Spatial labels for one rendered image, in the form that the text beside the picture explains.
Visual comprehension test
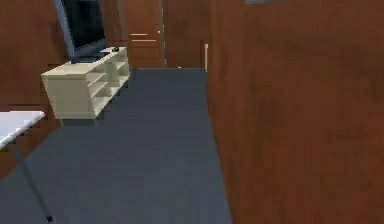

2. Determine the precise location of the cream television stand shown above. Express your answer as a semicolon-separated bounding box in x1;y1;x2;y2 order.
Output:
40;46;131;120

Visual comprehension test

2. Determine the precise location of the brown wooden room door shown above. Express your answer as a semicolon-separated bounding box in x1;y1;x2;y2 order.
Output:
121;0;166;69

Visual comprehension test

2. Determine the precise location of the grey flat television set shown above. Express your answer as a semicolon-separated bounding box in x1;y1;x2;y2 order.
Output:
53;0;108;64

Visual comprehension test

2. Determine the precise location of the white table with grey legs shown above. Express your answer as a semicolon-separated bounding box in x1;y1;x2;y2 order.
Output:
0;110;54;224

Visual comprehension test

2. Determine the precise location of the grey framed wall picture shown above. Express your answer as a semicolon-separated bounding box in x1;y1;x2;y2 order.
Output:
245;0;288;5

